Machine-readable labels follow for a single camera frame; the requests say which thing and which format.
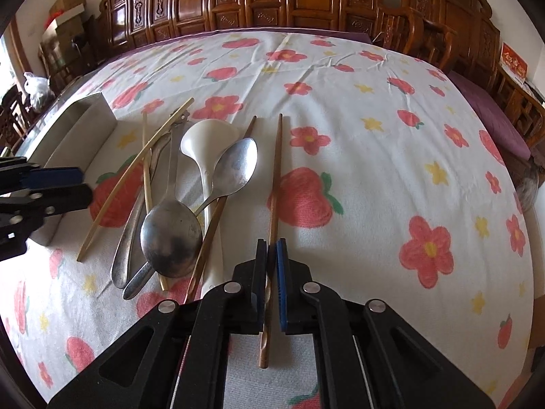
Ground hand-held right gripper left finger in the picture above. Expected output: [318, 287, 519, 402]
[47, 239, 268, 409]

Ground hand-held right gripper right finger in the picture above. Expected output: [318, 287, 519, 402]
[276, 239, 497, 409]

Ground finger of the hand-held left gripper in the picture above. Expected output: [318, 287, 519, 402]
[0, 157, 84, 191]
[0, 184, 93, 258]

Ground stainless steel tray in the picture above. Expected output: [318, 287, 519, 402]
[32, 92, 118, 245]

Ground pale bamboo chopstick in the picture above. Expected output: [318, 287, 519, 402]
[142, 113, 169, 291]
[77, 98, 195, 262]

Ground brown wooden chopstick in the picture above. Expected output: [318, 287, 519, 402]
[185, 116, 257, 303]
[258, 113, 284, 369]

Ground slim metal utensil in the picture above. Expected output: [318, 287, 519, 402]
[111, 136, 171, 289]

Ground large metal spoon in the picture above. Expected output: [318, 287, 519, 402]
[140, 110, 203, 277]

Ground small metal spoon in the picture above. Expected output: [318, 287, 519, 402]
[123, 137, 259, 300]

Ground white plastic spoon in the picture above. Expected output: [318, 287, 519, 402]
[180, 119, 240, 288]

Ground dark wooden chair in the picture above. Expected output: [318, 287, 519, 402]
[0, 85, 35, 150]

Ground white plastic bag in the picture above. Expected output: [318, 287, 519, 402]
[23, 72, 54, 109]

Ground cardboard box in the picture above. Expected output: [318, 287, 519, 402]
[43, 17, 86, 56]
[49, 0, 86, 20]

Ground floral strawberry tablecloth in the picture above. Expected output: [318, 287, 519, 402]
[0, 28, 537, 409]

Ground purple undercloth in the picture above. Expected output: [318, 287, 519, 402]
[123, 27, 372, 54]

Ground grey fuzzy cloth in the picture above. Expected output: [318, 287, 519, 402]
[507, 153, 542, 214]

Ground purple seat cushion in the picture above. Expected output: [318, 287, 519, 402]
[449, 70, 531, 160]

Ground wooden armchair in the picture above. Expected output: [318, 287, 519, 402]
[375, 4, 456, 71]

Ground wooden side table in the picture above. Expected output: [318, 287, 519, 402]
[494, 66, 545, 146]

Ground red card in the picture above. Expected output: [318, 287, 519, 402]
[499, 43, 529, 78]

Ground short carved wooden sofa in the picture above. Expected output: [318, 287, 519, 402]
[402, 0, 501, 79]

